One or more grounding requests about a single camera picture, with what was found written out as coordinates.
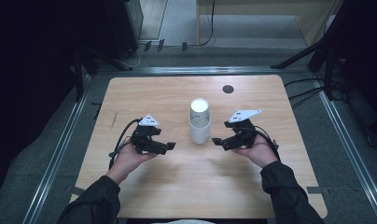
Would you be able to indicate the black computer tower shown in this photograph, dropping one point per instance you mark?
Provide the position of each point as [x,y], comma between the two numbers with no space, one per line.
[121,25]

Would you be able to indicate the black metal stand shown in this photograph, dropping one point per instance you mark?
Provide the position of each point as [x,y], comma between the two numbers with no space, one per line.
[84,62]

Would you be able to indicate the black tripod stand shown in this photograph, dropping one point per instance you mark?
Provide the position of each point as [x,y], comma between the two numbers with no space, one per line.
[320,46]

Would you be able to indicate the person's light garment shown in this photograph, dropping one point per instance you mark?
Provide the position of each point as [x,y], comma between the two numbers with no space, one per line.
[180,221]

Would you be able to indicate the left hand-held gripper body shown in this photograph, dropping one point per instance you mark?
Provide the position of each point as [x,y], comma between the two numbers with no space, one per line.
[144,141]

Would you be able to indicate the person's right hand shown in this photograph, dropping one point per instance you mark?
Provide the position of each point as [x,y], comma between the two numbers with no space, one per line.
[261,152]

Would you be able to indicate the black round table grommet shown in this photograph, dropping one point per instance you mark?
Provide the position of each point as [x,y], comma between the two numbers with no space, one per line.
[228,89]

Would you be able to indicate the light wooden cabinet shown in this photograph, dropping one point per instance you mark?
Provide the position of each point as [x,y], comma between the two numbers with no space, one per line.
[311,21]

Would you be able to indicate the person's left hand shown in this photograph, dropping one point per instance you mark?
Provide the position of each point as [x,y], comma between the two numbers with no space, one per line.
[127,161]

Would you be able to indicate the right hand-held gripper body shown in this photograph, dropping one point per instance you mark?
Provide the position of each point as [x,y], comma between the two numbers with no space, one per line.
[247,133]

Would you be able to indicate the grey tape strip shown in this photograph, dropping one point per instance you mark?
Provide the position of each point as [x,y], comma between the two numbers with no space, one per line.
[75,190]
[315,190]

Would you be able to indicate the metal floor rail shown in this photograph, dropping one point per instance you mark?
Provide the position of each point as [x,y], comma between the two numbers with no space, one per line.
[351,146]
[202,70]
[57,155]

